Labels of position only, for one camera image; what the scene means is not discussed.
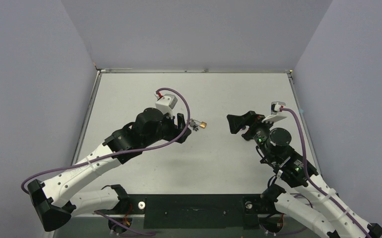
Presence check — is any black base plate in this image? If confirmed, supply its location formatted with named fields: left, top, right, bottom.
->
left=95, top=193, right=294, bottom=231

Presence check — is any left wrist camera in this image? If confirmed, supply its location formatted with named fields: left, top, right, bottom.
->
left=155, top=93, right=178, bottom=119

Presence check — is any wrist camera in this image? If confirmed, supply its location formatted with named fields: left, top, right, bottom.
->
left=262, top=101, right=286, bottom=124
left=155, top=93, right=178, bottom=119

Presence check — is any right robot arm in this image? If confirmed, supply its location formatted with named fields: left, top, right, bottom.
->
left=226, top=108, right=382, bottom=238

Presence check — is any brass padlock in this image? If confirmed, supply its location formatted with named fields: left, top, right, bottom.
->
left=190, top=119, right=207, bottom=129

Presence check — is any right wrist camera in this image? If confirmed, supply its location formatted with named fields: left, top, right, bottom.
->
left=262, top=101, right=286, bottom=124

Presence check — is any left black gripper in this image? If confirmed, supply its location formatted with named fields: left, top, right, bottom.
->
left=143, top=111, right=191, bottom=148

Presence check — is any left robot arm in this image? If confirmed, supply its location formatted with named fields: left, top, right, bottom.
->
left=21, top=108, right=191, bottom=232

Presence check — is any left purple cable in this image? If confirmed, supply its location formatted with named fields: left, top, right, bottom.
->
left=20, top=87, right=191, bottom=194

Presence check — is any black key bunch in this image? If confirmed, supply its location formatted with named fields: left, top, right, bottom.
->
left=190, top=120, right=200, bottom=131

